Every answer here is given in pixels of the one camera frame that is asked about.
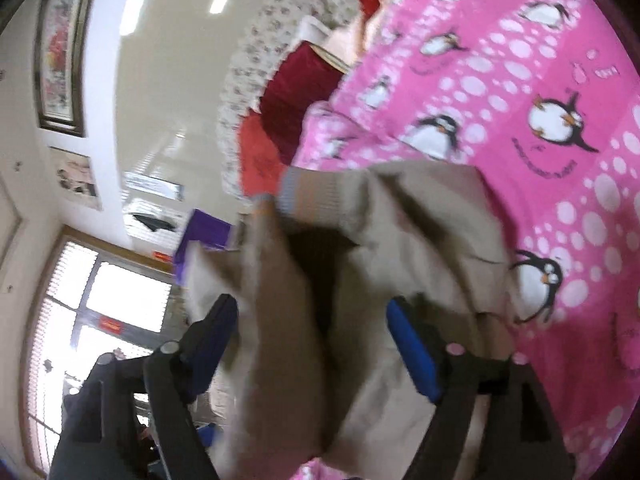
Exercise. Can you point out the wall poster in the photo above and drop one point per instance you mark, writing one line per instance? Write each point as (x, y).
(77, 177)

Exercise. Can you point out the black wall hanging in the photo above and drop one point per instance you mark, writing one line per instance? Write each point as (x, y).
(152, 221)

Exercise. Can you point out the floral headboard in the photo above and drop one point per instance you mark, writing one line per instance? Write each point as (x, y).
(280, 55)

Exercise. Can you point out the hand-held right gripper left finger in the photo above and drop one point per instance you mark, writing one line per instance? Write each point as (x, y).
(210, 345)

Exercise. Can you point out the bright red pillow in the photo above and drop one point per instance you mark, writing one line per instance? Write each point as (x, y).
(260, 152)

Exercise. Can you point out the beige long-sleeved jacket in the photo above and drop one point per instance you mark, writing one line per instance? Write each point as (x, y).
(350, 285)

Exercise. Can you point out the purple bag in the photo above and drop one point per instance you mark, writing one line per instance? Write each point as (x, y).
(202, 232)

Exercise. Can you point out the window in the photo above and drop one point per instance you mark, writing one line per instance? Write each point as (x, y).
(85, 340)

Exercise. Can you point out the framed floral picture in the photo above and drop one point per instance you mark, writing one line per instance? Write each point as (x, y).
(62, 50)

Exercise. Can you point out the pink penguin printed blanket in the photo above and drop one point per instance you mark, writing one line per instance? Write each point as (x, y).
(500, 125)

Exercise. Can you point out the white wall paper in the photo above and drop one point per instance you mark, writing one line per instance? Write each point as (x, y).
(152, 185)

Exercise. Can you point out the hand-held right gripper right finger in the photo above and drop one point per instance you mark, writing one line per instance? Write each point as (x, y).
(415, 352)

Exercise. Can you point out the peach cloth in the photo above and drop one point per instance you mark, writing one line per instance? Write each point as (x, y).
(345, 35)

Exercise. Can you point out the dark red pillow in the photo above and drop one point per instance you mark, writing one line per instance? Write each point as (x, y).
(297, 92)

